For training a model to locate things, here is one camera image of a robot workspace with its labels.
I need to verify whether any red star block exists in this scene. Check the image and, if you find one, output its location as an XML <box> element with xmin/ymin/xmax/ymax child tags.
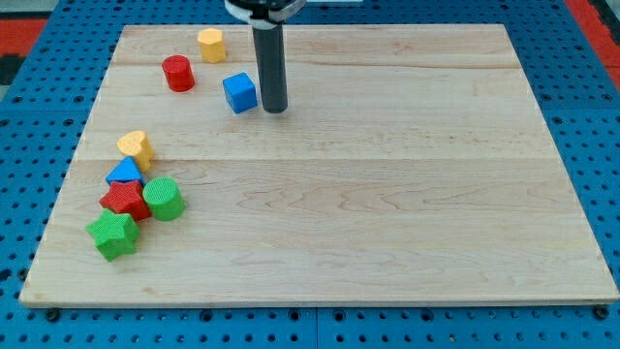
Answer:
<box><xmin>99</xmin><ymin>180</ymin><xmax>151</xmax><ymax>221</ymax></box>

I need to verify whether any yellow heart block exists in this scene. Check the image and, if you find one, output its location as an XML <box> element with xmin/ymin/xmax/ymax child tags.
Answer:
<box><xmin>116</xmin><ymin>130</ymin><xmax>154</xmax><ymax>173</ymax></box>

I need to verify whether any green cylinder block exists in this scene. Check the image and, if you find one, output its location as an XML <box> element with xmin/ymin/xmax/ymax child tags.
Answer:
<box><xmin>142</xmin><ymin>176</ymin><xmax>186</xmax><ymax>221</ymax></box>

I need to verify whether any red cylinder block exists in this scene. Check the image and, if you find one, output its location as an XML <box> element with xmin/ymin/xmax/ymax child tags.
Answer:
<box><xmin>162</xmin><ymin>55</ymin><xmax>196</xmax><ymax>92</ymax></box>

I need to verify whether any blue cube block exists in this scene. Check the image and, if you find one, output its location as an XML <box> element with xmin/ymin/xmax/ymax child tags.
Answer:
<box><xmin>222</xmin><ymin>73</ymin><xmax>258</xmax><ymax>113</ymax></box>

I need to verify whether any light wooden board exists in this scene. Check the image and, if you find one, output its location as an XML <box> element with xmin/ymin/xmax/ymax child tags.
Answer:
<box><xmin>20</xmin><ymin>24</ymin><xmax>619</xmax><ymax>308</ymax></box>

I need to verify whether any blue triangle block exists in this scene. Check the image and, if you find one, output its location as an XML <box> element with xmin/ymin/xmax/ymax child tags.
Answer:
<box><xmin>106</xmin><ymin>156</ymin><xmax>145</xmax><ymax>186</ymax></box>

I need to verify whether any yellow hexagon block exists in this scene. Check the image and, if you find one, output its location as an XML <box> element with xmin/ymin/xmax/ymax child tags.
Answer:
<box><xmin>198</xmin><ymin>28</ymin><xmax>227</xmax><ymax>63</ymax></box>

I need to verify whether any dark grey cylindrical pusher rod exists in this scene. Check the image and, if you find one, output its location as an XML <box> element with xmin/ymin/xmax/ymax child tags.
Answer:
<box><xmin>253</xmin><ymin>24</ymin><xmax>288</xmax><ymax>113</ymax></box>

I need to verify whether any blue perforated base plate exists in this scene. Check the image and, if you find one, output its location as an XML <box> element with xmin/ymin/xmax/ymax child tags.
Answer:
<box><xmin>1</xmin><ymin>1</ymin><xmax>619</xmax><ymax>348</ymax></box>

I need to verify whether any white black robot end flange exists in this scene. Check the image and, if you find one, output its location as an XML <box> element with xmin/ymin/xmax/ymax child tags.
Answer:
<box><xmin>224</xmin><ymin>0</ymin><xmax>306</xmax><ymax>28</ymax></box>

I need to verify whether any green star block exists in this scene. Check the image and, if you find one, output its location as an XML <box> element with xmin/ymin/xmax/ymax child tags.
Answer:
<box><xmin>85</xmin><ymin>208</ymin><xmax>140</xmax><ymax>262</ymax></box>

